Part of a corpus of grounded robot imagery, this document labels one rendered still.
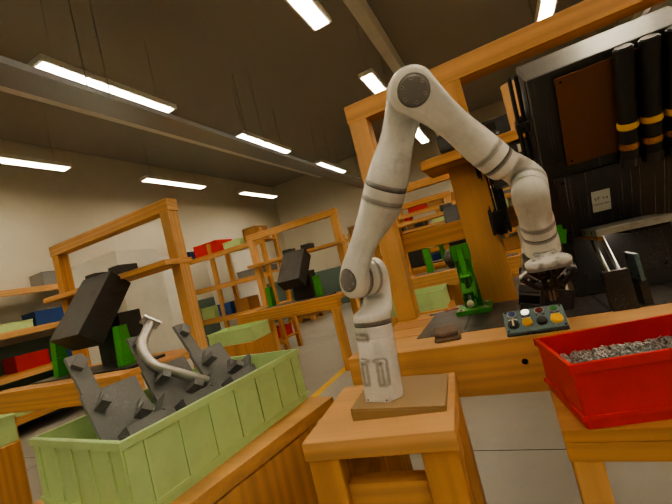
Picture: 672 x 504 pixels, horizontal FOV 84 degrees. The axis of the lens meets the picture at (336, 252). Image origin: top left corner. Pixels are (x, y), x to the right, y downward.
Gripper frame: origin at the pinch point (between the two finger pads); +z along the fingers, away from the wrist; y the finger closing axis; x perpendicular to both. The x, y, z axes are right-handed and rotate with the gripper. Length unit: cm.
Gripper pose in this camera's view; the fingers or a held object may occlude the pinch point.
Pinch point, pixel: (551, 293)
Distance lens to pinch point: 107.0
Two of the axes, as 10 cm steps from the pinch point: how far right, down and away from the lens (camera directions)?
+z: 4.3, 7.6, 4.9
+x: -2.0, 6.1, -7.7
